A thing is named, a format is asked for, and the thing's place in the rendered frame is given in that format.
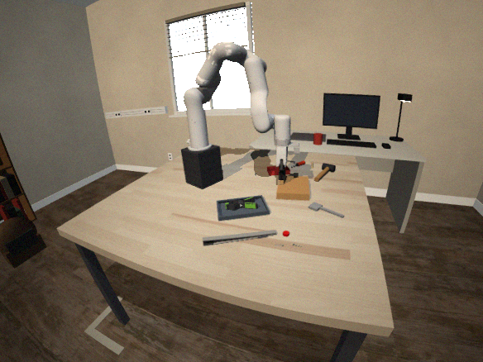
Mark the tan wooden board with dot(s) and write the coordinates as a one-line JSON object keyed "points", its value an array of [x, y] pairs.
{"points": [[294, 188]]}

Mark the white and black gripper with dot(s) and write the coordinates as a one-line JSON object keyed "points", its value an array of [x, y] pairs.
{"points": [[281, 159]]}

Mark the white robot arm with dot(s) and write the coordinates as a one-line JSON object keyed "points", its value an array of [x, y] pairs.
{"points": [[208, 80]]}

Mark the red rectangular tray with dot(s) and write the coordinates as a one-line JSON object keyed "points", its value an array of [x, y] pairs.
{"points": [[272, 170]]}

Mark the black rubber mallet with wooden handle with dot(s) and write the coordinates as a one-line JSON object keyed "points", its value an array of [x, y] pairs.
{"points": [[325, 168]]}

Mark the grey flat bar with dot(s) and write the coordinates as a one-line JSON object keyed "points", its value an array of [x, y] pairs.
{"points": [[211, 240]]}

